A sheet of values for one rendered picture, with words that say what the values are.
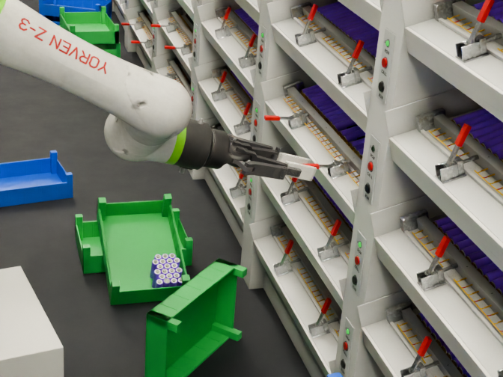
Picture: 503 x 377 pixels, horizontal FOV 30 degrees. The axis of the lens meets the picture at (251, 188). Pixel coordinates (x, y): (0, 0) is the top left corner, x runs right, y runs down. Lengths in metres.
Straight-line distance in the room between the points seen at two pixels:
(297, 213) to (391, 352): 0.55
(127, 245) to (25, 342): 0.90
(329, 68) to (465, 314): 0.66
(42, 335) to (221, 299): 0.69
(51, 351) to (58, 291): 0.82
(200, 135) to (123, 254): 0.85
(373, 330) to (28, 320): 0.64
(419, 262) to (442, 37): 0.39
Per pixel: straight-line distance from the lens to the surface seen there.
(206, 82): 2.98
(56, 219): 2.86
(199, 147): 1.75
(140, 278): 2.50
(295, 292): 2.24
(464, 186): 1.46
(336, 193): 1.87
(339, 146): 1.97
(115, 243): 2.57
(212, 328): 2.35
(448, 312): 1.51
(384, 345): 1.75
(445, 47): 1.46
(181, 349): 2.25
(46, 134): 3.47
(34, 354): 1.69
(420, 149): 1.57
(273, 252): 2.39
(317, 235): 2.08
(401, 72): 1.59
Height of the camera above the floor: 1.32
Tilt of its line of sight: 25 degrees down
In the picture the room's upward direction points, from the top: 5 degrees clockwise
